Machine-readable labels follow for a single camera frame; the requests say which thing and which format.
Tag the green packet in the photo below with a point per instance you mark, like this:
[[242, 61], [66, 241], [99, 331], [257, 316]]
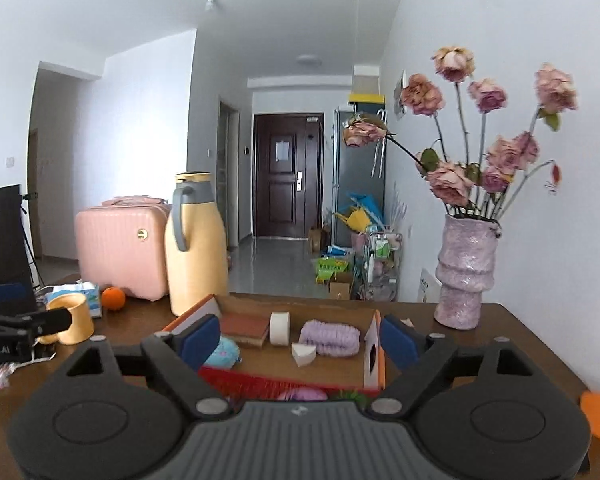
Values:
[[332, 270]]

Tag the black paper bag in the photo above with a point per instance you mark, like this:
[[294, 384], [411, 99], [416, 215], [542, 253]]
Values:
[[0, 235]]

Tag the interior door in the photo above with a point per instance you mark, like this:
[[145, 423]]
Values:
[[228, 175]]

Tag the brown layered sponge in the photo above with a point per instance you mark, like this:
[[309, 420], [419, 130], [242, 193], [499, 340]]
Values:
[[245, 327]]

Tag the yellow white box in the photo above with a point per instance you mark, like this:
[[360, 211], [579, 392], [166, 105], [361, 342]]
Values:
[[367, 85]]

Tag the white leaflet board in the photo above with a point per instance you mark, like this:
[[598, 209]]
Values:
[[428, 285]]

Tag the yellow thermos jug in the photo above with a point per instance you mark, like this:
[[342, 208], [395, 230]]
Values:
[[195, 270]]

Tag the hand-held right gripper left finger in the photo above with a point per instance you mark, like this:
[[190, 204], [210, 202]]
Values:
[[200, 341]]

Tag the grey refrigerator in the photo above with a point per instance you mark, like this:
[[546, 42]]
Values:
[[357, 160]]

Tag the ceiling bulb socket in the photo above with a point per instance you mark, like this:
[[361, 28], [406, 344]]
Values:
[[211, 2]]

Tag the white tape roll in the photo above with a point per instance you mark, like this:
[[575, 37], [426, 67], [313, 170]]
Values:
[[279, 329]]

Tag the white hanging hooks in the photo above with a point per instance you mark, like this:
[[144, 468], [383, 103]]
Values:
[[380, 145]]

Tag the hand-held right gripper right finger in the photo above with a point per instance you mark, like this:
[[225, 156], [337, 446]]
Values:
[[399, 342]]

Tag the small white wedge sponge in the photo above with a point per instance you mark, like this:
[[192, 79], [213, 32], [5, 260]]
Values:
[[303, 355]]

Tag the purple ceramic vase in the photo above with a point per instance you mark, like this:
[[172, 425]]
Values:
[[465, 275]]

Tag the dark brown entrance door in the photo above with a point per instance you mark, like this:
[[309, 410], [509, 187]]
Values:
[[287, 180]]

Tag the blue plush toy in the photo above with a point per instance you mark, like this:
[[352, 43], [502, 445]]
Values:
[[225, 355]]

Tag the wall poster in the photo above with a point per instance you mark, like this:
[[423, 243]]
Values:
[[400, 95]]

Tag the red cardboard box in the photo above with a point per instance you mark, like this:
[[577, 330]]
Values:
[[325, 367]]

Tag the pink suitcase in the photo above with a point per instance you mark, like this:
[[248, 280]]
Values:
[[120, 250]]

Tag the yellow blue toy pile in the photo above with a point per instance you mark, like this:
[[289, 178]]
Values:
[[360, 212]]

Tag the small cardboard box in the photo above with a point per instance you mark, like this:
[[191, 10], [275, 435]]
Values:
[[340, 290]]

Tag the blue tissue pack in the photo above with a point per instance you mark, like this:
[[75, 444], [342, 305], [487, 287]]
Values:
[[87, 292]]

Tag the orange fruit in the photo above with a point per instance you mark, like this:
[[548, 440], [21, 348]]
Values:
[[113, 298]]

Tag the purple fluffy headband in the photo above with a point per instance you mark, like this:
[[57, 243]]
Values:
[[330, 338]]

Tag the yellow mug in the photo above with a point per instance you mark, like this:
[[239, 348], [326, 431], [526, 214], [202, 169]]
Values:
[[79, 319]]

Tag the green striped ball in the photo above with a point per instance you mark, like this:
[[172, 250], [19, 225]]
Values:
[[352, 396]]

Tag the purple satin scrunchie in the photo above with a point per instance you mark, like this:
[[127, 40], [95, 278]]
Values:
[[302, 394]]

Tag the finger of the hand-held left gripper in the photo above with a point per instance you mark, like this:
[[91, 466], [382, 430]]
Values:
[[45, 321], [2, 293]]

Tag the bunch of dried pink roses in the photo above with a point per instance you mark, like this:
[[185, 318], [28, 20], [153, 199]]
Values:
[[450, 180]]

